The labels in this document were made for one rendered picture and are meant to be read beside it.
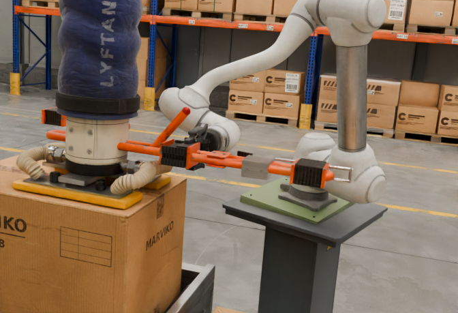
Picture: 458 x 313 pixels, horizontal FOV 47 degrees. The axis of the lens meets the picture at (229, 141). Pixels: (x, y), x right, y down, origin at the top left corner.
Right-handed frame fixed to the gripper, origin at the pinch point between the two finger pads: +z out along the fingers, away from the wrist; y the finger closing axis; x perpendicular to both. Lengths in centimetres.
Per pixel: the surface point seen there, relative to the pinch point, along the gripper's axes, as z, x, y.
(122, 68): 4.5, 17.4, -21.2
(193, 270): -33, 6, 48
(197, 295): -19, 0, 50
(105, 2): 9.4, 20.1, -37.4
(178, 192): -16.1, 7.3, 16.1
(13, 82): -691, 606, 77
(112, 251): 17.0, 11.2, 23.5
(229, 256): -181, 34, 105
